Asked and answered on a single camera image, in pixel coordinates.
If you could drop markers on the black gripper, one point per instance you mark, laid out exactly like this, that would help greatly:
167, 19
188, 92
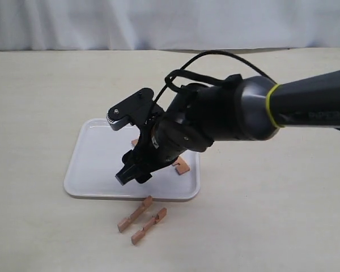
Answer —
167, 136

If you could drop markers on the notched wooden piece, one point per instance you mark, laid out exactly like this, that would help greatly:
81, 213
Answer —
181, 166
139, 235
127, 221
134, 142

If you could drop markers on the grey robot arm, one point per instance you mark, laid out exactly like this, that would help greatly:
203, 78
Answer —
205, 110

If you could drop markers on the white plastic tray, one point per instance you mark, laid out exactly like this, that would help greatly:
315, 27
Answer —
97, 158

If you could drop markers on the white backdrop curtain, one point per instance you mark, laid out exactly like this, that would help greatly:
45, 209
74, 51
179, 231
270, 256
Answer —
168, 25

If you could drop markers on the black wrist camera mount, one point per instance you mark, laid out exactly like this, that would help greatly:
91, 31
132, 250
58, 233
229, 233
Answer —
134, 110

